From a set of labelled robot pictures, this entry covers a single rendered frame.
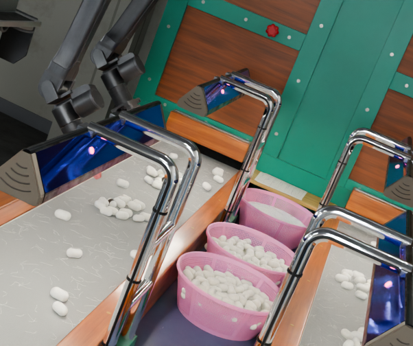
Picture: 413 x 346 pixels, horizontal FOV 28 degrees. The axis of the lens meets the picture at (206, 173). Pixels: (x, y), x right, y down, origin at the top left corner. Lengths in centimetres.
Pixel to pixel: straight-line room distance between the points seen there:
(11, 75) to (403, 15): 298
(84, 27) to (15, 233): 55
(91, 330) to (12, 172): 42
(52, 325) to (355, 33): 163
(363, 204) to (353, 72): 44
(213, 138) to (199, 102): 76
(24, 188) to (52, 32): 388
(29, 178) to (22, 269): 53
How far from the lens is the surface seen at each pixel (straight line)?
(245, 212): 250
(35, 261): 170
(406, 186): 202
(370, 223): 143
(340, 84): 279
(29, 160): 114
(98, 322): 151
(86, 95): 202
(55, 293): 158
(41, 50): 505
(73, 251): 176
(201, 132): 282
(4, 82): 519
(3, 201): 187
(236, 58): 284
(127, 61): 240
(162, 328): 177
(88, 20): 203
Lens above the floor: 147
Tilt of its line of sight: 16 degrees down
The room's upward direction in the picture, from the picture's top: 22 degrees clockwise
